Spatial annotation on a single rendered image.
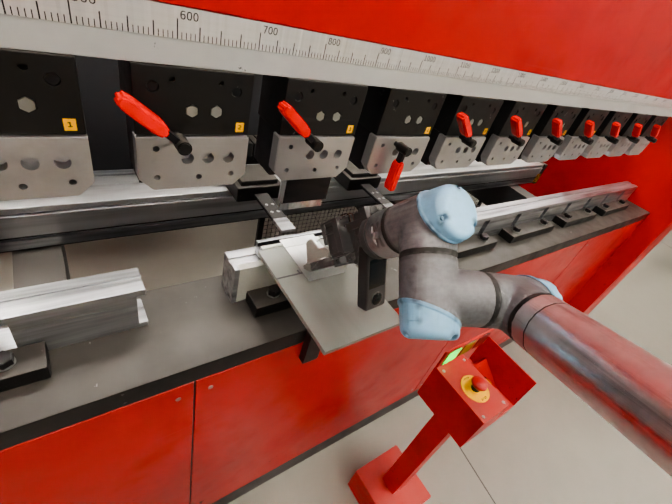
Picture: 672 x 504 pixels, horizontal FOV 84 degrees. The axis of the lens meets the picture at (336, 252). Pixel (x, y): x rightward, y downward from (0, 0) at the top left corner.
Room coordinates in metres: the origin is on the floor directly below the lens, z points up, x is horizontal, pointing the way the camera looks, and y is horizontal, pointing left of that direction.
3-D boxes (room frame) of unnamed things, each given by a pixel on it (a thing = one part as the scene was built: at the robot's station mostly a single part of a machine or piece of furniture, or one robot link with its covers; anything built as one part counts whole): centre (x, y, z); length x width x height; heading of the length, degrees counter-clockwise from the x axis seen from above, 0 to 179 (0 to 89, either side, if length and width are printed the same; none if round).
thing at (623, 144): (1.60, -0.89, 1.26); 0.15 x 0.09 x 0.17; 134
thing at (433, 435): (0.63, -0.45, 0.39); 0.06 x 0.06 x 0.54; 44
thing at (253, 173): (0.76, 0.21, 1.01); 0.26 x 0.12 x 0.05; 44
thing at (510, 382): (0.63, -0.45, 0.75); 0.20 x 0.16 x 0.18; 134
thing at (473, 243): (1.03, -0.38, 0.89); 0.30 x 0.05 x 0.03; 134
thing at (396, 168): (0.71, -0.06, 1.20); 0.04 x 0.02 x 0.10; 44
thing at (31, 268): (0.60, 0.68, 0.81); 0.64 x 0.08 x 0.14; 44
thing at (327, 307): (0.54, -0.01, 1.00); 0.26 x 0.18 x 0.01; 44
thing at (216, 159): (0.49, 0.26, 1.26); 0.15 x 0.09 x 0.17; 134
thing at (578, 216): (1.59, -0.95, 0.89); 0.30 x 0.05 x 0.03; 134
